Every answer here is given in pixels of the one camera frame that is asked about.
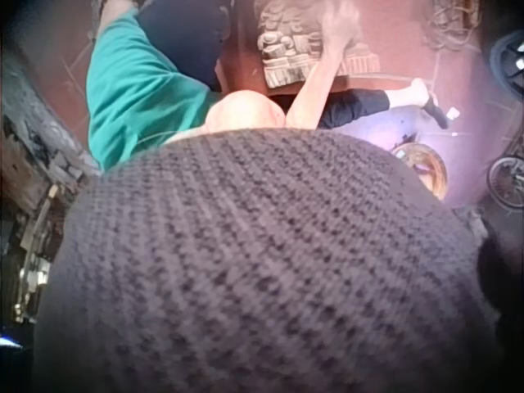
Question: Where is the heap of wood scraps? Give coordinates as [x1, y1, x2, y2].
[0, 61, 102, 324]

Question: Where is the spoked bicycle wheel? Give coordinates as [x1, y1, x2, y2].
[486, 153, 524, 210]

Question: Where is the carved brown wooden panel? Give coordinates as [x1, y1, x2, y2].
[223, 0, 431, 98]

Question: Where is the round wooden bowl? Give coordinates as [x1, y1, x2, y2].
[391, 141, 449, 201]

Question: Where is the black rubber tyre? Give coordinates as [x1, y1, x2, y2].
[481, 30, 524, 97]

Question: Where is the coil of brown rope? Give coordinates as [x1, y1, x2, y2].
[425, 0, 486, 50]

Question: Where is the person's right hand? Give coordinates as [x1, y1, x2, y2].
[320, 0, 364, 54]

